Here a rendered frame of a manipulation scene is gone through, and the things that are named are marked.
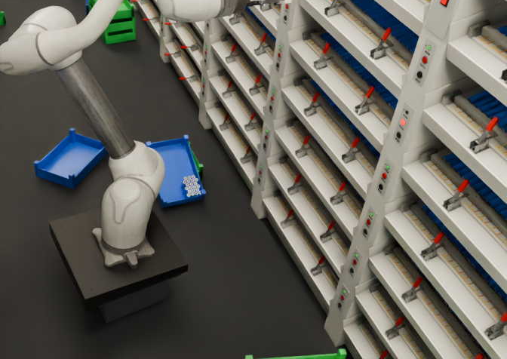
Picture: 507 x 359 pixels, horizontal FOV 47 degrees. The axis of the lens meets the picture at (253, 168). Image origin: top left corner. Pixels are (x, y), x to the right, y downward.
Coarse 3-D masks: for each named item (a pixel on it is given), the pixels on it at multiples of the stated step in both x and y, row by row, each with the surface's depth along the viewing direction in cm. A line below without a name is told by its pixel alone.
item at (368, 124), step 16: (288, 32) 205; (304, 32) 207; (320, 32) 211; (304, 48) 205; (320, 48) 204; (304, 64) 202; (320, 80) 194; (336, 80) 191; (336, 96) 186; (352, 96) 185; (352, 112) 180; (368, 112) 179; (368, 128) 174; (384, 128) 173
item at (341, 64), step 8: (312, 40) 206; (320, 40) 203; (328, 56) 200; (336, 56) 196; (336, 64) 196; (344, 64) 192; (344, 72) 193; (352, 72) 189; (352, 80) 188; (360, 80) 186; (360, 88) 186; (368, 88) 183; (376, 96) 180; (376, 104) 180; (384, 104) 177; (384, 112) 176; (392, 112) 174
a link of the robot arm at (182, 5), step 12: (168, 0) 148; (180, 0) 148; (192, 0) 149; (204, 0) 151; (216, 0) 154; (168, 12) 149; (180, 12) 149; (192, 12) 151; (204, 12) 153; (216, 12) 156
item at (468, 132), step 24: (432, 96) 148; (456, 96) 148; (480, 96) 148; (432, 120) 147; (456, 120) 146; (480, 120) 142; (504, 120) 141; (456, 144) 141; (480, 144) 136; (504, 144) 137; (480, 168) 136; (504, 168) 133; (504, 192) 131
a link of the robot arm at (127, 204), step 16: (112, 192) 195; (128, 192) 195; (144, 192) 199; (112, 208) 194; (128, 208) 194; (144, 208) 198; (112, 224) 197; (128, 224) 197; (144, 224) 202; (112, 240) 201; (128, 240) 201
